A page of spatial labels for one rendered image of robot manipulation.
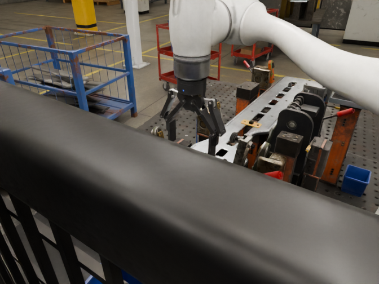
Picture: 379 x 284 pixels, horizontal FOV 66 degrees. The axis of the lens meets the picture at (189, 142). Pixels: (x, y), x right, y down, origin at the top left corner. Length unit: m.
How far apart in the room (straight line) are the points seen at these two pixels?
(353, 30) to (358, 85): 7.39
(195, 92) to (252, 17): 0.22
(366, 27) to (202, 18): 7.29
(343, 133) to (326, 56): 0.87
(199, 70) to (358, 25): 7.25
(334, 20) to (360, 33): 1.03
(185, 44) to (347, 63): 0.34
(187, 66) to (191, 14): 0.11
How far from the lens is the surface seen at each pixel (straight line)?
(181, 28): 0.68
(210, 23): 0.69
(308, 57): 0.56
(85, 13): 8.30
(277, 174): 0.74
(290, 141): 0.95
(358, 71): 0.51
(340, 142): 1.41
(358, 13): 7.84
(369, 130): 2.13
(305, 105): 1.11
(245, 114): 1.35
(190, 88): 0.72
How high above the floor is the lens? 1.58
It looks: 31 degrees down
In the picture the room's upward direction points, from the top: straight up
